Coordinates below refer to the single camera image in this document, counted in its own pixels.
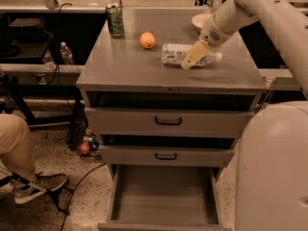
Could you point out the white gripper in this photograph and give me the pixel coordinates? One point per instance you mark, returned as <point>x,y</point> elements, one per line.
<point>212,33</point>

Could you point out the clear plastic water bottle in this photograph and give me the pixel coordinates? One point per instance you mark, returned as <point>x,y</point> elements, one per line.
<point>174,54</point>

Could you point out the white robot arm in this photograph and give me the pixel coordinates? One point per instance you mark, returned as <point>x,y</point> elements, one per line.
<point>272,168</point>

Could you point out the grey metal drawer cabinet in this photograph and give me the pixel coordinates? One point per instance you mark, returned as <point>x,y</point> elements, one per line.
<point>120,73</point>

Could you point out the grey top drawer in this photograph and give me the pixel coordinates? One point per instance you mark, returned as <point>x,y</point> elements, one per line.
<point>167,123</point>

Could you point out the grey middle drawer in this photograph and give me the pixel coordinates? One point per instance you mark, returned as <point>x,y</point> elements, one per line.
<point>165,156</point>

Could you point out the small water bottle on shelf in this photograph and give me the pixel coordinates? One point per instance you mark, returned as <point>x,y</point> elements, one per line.
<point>66,54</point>

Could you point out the grey open bottom drawer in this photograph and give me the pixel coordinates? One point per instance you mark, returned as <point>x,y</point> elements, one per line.
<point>147,198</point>

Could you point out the white bowl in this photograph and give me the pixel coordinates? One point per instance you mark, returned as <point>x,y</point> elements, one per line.
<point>199,20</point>

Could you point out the orange fruit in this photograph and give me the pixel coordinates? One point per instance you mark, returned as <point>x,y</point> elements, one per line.
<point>147,40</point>

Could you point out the green soda can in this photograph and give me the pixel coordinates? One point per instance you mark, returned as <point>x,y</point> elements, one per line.
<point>115,20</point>

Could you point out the black mesh bin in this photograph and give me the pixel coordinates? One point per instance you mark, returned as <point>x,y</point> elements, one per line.
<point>77,127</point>

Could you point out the red apple on floor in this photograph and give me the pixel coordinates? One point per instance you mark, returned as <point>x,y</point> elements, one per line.
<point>84,148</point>

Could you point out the person leg beige trousers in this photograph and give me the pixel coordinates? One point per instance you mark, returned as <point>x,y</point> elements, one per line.
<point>16,150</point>

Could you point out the black white cane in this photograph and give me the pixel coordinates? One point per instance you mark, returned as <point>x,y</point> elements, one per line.
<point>53,194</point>

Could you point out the grey sneaker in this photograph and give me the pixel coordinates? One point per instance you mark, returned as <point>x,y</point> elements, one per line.
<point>26,193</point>

